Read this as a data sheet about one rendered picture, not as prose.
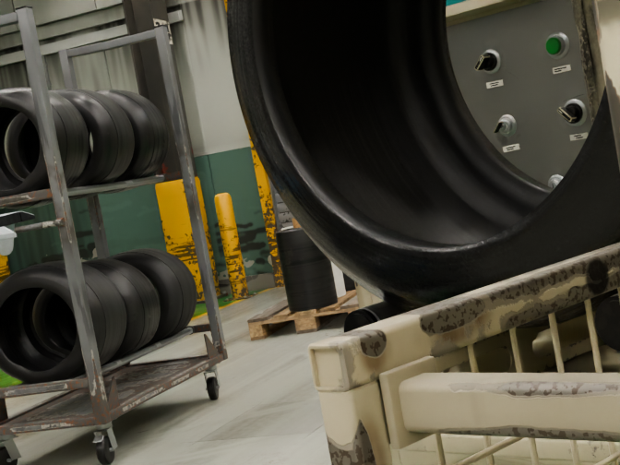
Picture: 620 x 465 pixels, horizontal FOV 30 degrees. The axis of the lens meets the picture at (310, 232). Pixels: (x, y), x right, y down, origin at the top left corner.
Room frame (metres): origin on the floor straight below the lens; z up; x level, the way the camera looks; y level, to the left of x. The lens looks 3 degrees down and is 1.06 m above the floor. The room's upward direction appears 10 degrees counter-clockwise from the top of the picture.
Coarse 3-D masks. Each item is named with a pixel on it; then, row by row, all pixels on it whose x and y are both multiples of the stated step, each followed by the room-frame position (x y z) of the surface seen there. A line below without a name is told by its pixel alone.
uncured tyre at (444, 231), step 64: (256, 0) 1.12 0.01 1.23; (320, 0) 1.28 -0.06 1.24; (384, 0) 1.33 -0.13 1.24; (256, 64) 1.12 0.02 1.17; (320, 64) 1.28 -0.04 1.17; (384, 64) 1.34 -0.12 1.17; (448, 64) 1.33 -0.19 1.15; (256, 128) 1.14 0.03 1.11; (320, 128) 1.26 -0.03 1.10; (384, 128) 1.32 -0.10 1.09; (448, 128) 1.31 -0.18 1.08; (320, 192) 1.09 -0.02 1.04; (384, 192) 1.26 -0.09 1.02; (448, 192) 1.29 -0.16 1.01; (512, 192) 1.26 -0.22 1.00; (576, 192) 0.89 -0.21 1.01; (384, 256) 1.04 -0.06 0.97; (448, 256) 0.99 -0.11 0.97; (512, 256) 0.94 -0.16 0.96
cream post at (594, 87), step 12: (576, 0) 1.31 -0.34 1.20; (588, 0) 1.30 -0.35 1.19; (576, 12) 1.31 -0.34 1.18; (588, 12) 1.30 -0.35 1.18; (576, 24) 1.32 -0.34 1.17; (588, 24) 1.30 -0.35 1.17; (588, 36) 1.30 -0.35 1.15; (588, 48) 1.30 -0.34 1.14; (588, 60) 1.31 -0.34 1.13; (600, 60) 1.30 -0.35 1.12; (588, 72) 1.31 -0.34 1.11; (600, 72) 1.30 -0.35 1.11; (588, 84) 1.31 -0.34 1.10; (600, 84) 1.30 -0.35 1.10; (588, 96) 1.31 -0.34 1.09; (600, 96) 1.30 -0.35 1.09
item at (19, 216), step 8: (0, 216) 1.67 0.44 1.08; (8, 216) 1.68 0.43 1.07; (16, 216) 1.69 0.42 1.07; (24, 216) 1.69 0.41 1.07; (32, 216) 1.70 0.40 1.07; (0, 224) 1.67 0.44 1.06; (8, 224) 1.68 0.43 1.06; (0, 240) 1.68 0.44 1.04; (8, 240) 1.69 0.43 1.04; (0, 248) 1.68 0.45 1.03; (8, 248) 1.69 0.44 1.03
